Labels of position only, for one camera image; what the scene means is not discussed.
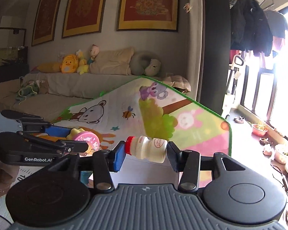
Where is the round pink cartoon tin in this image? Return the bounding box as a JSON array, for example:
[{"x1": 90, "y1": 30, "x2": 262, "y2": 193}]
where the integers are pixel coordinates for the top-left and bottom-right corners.
[{"x1": 66, "y1": 128, "x2": 100, "y2": 157}]

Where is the small white yogurt bottle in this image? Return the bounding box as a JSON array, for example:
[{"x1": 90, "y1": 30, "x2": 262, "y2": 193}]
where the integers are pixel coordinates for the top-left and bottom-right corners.
[{"x1": 125, "y1": 136, "x2": 168, "y2": 163}]

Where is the beige sofa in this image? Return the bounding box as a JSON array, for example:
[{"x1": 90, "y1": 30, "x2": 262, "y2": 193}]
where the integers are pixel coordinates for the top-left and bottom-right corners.
[{"x1": 0, "y1": 71, "x2": 164, "y2": 123}]

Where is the green knitted cloth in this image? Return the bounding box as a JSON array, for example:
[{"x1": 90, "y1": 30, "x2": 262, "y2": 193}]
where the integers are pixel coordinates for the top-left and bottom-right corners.
[{"x1": 15, "y1": 80, "x2": 49, "y2": 104}]

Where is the yellow long cushion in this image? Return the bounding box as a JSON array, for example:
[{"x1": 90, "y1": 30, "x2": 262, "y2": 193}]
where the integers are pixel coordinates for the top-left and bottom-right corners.
[{"x1": 37, "y1": 62, "x2": 61, "y2": 73}]

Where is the colourful cartoon play mat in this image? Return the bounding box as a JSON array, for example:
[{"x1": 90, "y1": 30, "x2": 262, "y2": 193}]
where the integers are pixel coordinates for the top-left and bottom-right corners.
[{"x1": 0, "y1": 75, "x2": 232, "y2": 230}]

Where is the yellow duck plush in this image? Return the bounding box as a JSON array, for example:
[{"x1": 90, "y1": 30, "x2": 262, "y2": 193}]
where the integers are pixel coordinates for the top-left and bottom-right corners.
[{"x1": 60, "y1": 54, "x2": 78, "y2": 74}]

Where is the small yellow chick plush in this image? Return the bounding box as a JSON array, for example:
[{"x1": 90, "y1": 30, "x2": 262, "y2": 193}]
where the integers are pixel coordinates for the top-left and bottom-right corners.
[{"x1": 76, "y1": 50, "x2": 89, "y2": 75}]

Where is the pink bowl on floor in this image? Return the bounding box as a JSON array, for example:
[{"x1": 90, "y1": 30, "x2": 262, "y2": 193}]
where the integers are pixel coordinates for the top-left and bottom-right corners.
[{"x1": 251, "y1": 124, "x2": 268, "y2": 136}]

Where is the doll with pink hat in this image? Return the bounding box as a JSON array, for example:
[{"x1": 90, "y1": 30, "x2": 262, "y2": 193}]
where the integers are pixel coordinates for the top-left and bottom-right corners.
[{"x1": 87, "y1": 44, "x2": 100, "y2": 65}]

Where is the beige folded blanket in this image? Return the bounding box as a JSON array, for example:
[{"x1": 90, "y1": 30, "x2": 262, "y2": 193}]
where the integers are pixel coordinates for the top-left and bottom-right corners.
[{"x1": 89, "y1": 47, "x2": 134, "y2": 75}]

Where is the grey neck pillow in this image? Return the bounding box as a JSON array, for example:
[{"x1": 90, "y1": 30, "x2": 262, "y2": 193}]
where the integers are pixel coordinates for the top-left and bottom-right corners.
[{"x1": 129, "y1": 51, "x2": 162, "y2": 77}]

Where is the red gold framed picture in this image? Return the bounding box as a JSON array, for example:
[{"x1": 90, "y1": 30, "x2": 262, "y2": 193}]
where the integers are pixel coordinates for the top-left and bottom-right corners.
[{"x1": 62, "y1": 0, "x2": 105, "y2": 39}]

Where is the hanging black jacket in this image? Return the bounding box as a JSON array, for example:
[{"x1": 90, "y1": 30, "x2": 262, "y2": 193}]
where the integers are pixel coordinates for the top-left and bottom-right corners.
[{"x1": 230, "y1": 0, "x2": 273, "y2": 57}]

